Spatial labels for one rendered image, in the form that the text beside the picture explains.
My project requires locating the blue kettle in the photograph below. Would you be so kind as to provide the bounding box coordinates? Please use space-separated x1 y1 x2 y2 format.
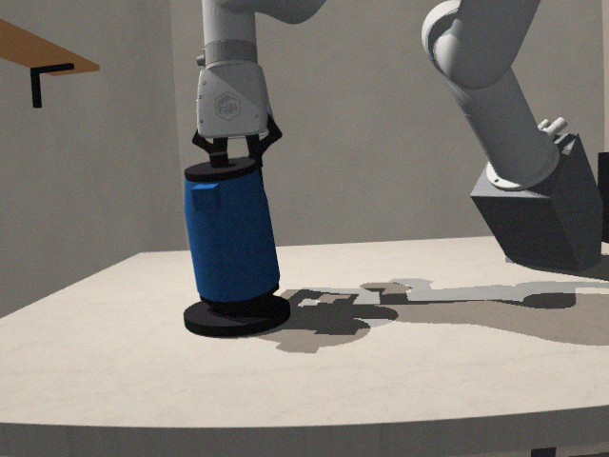
184 151 280 308

